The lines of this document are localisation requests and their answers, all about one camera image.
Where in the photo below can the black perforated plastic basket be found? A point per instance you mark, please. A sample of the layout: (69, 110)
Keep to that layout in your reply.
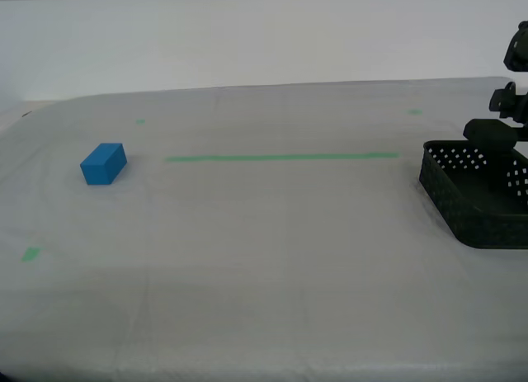
(466, 217)

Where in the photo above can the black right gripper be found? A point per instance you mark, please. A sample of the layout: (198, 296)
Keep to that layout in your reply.
(509, 103)

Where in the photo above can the blue rectangular block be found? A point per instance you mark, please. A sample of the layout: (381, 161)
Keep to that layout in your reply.
(103, 163)

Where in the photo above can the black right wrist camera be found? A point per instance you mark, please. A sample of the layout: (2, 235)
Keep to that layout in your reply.
(517, 48)

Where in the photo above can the white table cloth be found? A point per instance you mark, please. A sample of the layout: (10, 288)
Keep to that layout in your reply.
(264, 274)

